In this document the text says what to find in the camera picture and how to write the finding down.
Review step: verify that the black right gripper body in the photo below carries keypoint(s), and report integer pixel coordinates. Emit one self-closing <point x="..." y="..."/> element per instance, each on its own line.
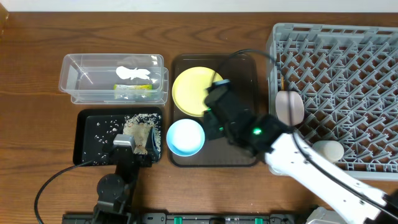
<point x="212" y="125"/>

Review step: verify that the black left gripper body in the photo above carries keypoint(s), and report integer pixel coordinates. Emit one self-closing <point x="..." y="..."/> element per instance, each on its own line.
<point x="137" y="157"/>

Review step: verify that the rice food waste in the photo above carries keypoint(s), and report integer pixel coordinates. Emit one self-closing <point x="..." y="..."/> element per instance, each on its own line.
<point x="140" y="132"/>

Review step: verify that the light blue bowl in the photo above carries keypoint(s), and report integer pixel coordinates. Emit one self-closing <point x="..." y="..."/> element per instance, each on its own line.
<point x="185" y="137"/>

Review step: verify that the green yellow snack wrapper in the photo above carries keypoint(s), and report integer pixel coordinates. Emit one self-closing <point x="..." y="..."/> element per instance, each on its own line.
<point x="129" y="92"/>

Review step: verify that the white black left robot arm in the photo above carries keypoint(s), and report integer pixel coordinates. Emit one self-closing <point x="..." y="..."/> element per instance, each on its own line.
<point x="115" y="191"/>

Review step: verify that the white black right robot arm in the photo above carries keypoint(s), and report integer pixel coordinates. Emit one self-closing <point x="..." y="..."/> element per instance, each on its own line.
<point x="353" y="200"/>

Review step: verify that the black food waste tray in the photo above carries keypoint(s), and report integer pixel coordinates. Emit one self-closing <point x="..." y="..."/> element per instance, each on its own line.
<point x="97" y="128"/>

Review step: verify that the clear plastic waste bin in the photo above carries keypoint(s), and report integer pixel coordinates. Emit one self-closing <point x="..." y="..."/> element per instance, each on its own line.
<point x="89" y="78"/>

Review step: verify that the grey plastic dishwasher rack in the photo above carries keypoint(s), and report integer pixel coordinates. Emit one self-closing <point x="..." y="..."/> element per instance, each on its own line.
<point x="347" y="79"/>

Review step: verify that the yellow round plate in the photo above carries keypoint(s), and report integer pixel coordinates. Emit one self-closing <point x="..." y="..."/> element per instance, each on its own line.
<point x="190" y="90"/>

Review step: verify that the dark brown serving tray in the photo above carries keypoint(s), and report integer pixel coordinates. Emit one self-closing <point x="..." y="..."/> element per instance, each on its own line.
<point x="242" y="73"/>

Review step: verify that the black mounting rail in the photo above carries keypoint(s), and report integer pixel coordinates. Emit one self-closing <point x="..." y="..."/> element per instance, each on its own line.
<point x="161" y="218"/>

